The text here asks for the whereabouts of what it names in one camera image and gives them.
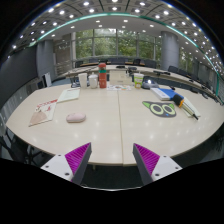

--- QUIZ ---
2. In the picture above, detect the group of ceiling lights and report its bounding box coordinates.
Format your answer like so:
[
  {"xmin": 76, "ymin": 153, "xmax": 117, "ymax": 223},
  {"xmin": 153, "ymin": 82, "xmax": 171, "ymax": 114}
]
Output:
[{"xmin": 11, "ymin": 0, "xmax": 224, "ymax": 73}]

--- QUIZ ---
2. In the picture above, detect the blue and white book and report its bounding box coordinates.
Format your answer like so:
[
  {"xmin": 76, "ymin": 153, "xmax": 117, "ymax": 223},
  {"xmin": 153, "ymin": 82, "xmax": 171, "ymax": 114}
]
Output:
[{"xmin": 149, "ymin": 87, "xmax": 181, "ymax": 101}]

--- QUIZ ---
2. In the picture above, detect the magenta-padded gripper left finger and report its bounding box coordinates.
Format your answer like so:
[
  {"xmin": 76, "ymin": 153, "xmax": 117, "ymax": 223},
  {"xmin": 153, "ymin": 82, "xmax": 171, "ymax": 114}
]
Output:
[{"xmin": 40, "ymin": 142, "xmax": 93, "ymax": 186}]

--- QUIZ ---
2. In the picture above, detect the white booklet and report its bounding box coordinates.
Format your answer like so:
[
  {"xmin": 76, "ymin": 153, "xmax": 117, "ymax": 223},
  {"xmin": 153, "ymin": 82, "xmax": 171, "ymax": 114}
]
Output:
[{"xmin": 56, "ymin": 87, "xmax": 81, "ymax": 104}]

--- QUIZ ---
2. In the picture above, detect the cat-shaped grey green mouse pad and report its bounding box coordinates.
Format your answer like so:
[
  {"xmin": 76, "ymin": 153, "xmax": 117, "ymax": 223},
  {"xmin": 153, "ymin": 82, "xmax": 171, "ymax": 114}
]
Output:
[{"xmin": 142, "ymin": 100, "xmax": 177, "ymax": 118}]

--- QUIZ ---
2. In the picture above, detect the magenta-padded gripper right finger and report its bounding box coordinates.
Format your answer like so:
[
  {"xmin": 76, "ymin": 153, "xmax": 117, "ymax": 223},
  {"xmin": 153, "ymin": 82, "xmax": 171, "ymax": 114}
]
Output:
[{"xmin": 132, "ymin": 143, "xmax": 183, "ymax": 186}]

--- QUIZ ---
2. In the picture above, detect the white cardboard box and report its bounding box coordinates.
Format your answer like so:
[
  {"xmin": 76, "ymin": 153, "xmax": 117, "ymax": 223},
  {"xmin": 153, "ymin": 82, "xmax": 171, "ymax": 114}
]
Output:
[{"xmin": 109, "ymin": 69, "xmax": 134, "ymax": 86}]

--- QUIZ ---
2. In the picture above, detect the pink computer mouse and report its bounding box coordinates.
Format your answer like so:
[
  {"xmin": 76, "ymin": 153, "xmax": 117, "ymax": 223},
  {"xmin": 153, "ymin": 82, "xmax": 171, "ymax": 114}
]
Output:
[{"xmin": 65, "ymin": 111, "xmax": 87, "ymax": 124}]

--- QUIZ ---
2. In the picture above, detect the paper cup with green print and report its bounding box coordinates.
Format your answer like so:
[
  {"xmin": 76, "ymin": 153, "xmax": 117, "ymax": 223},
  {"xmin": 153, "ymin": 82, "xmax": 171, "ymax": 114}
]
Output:
[{"xmin": 133, "ymin": 72, "xmax": 145, "ymax": 90}]

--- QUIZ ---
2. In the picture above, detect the white mug with lid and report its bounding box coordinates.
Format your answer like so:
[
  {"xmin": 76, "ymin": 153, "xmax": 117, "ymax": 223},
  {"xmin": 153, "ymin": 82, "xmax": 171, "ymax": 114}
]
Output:
[{"xmin": 88, "ymin": 73, "xmax": 99, "ymax": 89}]

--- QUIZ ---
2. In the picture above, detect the red drink bottle green band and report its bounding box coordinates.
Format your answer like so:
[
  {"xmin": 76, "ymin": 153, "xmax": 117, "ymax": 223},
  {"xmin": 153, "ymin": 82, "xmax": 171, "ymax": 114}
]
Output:
[{"xmin": 98, "ymin": 62, "xmax": 108, "ymax": 89}]

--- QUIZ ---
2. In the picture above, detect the red and white brochure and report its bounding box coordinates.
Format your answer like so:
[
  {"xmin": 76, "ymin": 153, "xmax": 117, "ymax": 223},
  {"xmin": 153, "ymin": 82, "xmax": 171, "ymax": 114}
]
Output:
[{"xmin": 28, "ymin": 98, "xmax": 59, "ymax": 127}]

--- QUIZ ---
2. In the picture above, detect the group of dark office chairs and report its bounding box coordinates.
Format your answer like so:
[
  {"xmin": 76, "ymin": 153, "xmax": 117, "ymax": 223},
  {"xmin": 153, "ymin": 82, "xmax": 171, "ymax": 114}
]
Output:
[{"xmin": 74, "ymin": 58, "xmax": 223, "ymax": 101}]

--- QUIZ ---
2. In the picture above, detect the black handheld microphone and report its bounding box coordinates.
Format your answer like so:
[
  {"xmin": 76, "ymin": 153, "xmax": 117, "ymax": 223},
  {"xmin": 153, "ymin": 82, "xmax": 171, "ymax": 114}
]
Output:
[{"xmin": 172, "ymin": 93, "xmax": 200, "ymax": 121}]

